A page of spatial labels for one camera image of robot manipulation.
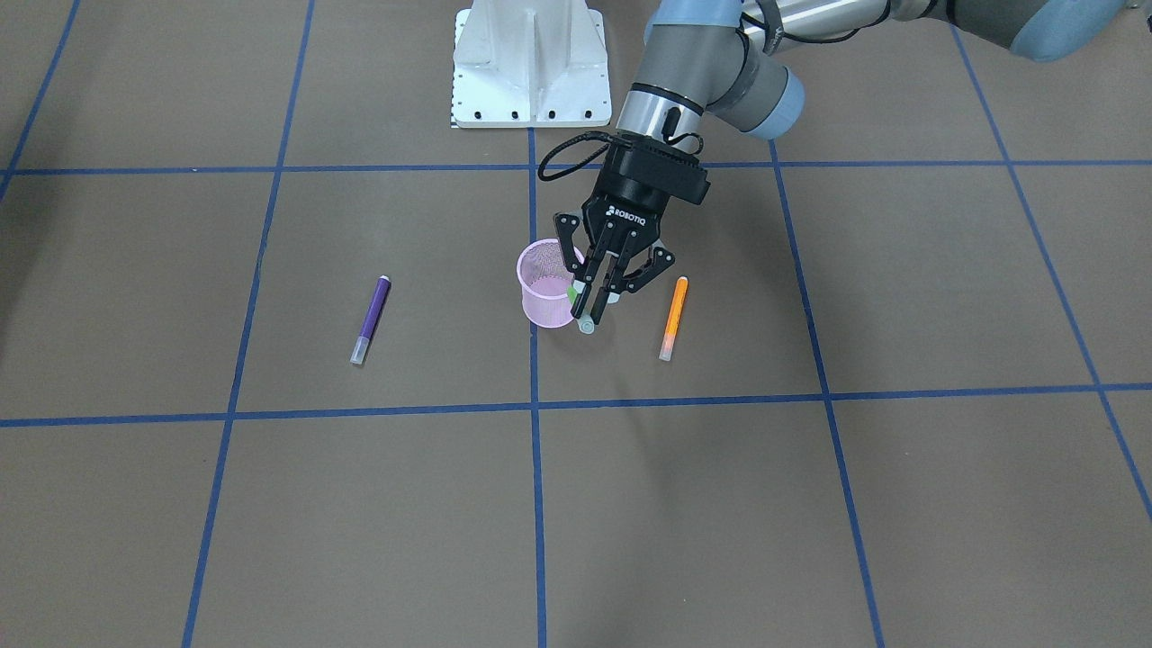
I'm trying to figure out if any purple marker pen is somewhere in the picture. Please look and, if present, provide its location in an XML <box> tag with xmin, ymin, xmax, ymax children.
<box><xmin>349</xmin><ymin>276</ymin><xmax>392</xmax><ymax>366</ymax></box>

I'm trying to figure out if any orange marker pen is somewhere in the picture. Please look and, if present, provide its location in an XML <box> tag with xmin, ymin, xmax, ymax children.
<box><xmin>658</xmin><ymin>276</ymin><xmax>689</xmax><ymax>362</ymax></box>

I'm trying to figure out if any pink mesh pen holder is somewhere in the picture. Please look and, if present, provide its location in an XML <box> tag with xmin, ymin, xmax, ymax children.
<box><xmin>516</xmin><ymin>238</ymin><xmax>575</xmax><ymax>329</ymax></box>

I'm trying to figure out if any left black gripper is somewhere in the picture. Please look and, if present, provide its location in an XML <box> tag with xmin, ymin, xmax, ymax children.
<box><xmin>553</xmin><ymin>190</ymin><xmax>675</xmax><ymax>327</ymax></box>

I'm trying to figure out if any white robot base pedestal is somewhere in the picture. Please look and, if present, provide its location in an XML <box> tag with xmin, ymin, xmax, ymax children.
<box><xmin>450</xmin><ymin>1</ymin><xmax>613</xmax><ymax>129</ymax></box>

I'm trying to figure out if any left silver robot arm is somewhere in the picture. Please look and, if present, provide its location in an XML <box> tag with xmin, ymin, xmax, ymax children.
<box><xmin>554</xmin><ymin>1</ymin><xmax>1122</xmax><ymax>334</ymax></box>

